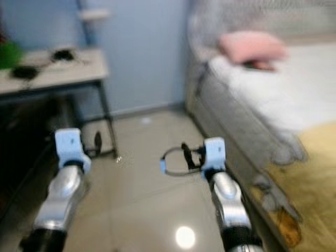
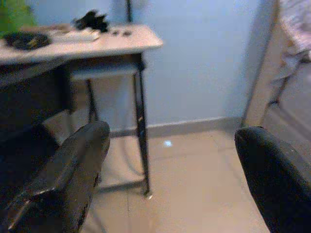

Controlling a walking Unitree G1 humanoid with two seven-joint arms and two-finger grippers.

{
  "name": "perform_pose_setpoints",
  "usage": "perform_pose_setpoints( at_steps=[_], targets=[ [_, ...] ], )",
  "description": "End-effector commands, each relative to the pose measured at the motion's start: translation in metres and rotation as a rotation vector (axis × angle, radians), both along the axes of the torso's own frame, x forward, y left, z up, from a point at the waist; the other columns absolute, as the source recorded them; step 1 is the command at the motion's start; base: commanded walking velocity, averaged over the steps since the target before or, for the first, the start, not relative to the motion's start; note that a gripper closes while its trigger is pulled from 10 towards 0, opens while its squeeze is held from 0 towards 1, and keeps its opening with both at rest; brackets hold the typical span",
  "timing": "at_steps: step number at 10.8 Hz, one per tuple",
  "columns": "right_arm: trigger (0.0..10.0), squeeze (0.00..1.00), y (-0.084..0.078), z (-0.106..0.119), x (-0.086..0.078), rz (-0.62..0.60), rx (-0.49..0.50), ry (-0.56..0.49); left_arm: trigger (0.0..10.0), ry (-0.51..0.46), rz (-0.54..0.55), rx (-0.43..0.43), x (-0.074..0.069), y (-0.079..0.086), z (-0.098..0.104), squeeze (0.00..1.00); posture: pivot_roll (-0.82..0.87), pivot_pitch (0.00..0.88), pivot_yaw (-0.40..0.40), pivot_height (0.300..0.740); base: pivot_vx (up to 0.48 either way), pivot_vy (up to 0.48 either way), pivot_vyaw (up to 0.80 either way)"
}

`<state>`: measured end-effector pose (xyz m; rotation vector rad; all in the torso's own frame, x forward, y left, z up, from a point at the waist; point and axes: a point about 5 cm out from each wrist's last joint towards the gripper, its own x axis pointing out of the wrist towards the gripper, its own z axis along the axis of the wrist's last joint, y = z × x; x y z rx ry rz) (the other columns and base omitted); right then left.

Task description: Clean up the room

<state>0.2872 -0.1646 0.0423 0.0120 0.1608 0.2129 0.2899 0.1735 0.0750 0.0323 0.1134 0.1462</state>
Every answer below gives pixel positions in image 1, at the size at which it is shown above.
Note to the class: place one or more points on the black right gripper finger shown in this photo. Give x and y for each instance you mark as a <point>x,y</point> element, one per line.
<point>187,156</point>

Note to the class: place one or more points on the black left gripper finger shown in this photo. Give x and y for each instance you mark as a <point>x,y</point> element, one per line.
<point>98,143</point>

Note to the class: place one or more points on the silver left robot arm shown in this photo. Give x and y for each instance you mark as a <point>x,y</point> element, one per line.
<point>63,194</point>

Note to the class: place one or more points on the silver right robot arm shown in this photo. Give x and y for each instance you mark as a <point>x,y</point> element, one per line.
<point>228,202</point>

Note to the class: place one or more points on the white quilted mattress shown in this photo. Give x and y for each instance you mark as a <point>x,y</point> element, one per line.
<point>236,113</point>

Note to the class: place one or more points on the wooden desk with black legs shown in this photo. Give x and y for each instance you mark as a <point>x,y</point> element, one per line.
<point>73,73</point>

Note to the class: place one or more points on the yellow printed blanket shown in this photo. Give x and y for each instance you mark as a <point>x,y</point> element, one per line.
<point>304,178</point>

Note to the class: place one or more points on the white quilt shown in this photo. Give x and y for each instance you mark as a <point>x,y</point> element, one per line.
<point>283,89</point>

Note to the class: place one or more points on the pink pillow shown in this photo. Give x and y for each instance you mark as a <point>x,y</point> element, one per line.
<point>252,46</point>

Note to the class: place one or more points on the green plant pot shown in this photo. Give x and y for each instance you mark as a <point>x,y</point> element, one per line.
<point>10,55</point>

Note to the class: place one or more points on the white shelf on pole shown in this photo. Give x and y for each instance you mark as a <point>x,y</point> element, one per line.
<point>92,14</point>

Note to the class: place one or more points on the grey patterned headboard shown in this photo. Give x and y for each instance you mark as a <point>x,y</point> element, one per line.
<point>215,16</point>

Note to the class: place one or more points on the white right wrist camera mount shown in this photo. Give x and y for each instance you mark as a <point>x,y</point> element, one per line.
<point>214,153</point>

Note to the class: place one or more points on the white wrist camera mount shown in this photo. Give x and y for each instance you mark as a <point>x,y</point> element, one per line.
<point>69,147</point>
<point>214,153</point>

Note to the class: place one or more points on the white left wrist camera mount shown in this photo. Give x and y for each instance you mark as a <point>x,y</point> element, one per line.
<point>69,147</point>

